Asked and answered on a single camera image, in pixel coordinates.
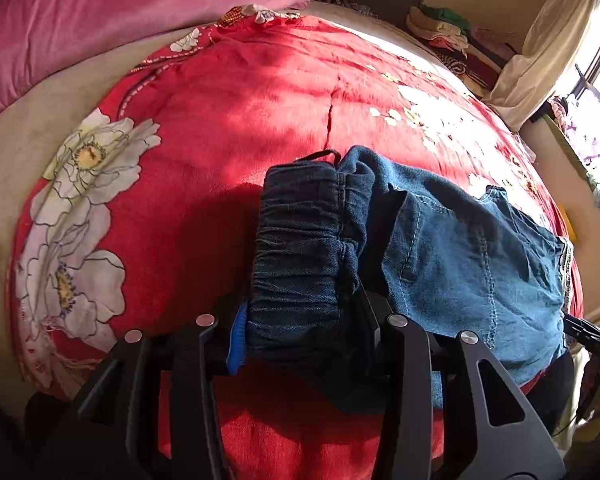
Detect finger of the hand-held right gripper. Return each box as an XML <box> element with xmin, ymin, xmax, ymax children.
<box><xmin>562</xmin><ymin>312</ymin><xmax>600</xmax><ymax>357</ymax></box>

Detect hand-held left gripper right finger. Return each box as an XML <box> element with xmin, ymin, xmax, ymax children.
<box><xmin>359</xmin><ymin>290</ymin><xmax>567</xmax><ymax>480</ymax></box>

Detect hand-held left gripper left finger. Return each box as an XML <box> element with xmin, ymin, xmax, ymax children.
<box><xmin>75</xmin><ymin>296</ymin><xmax>251</xmax><ymax>480</ymax></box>

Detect blue denim pants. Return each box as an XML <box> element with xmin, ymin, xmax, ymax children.
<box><xmin>244</xmin><ymin>146</ymin><xmax>577</xmax><ymax>412</ymax></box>

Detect red floral blanket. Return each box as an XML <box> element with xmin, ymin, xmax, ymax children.
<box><xmin>9</xmin><ymin>12</ymin><xmax>587</xmax><ymax>480</ymax></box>

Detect beige bed sheet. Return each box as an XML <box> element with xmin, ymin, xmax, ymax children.
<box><xmin>0</xmin><ymin>0</ymin><xmax>536</xmax><ymax>426</ymax></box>

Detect cream curtain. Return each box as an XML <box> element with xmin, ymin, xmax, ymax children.
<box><xmin>484</xmin><ymin>0</ymin><xmax>600</xmax><ymax>132</ymax></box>

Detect pile of folded clothes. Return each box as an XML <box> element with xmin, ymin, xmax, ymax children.
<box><xmin>405</xmin><ymin>5</ymin><xmax>520</xmax><ymax>100</ymax></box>

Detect pink quilt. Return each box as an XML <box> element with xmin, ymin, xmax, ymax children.
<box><xmin>0</xmin><ymin>0</ymin><xmax>312</xmax><ymax>132</ymax></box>

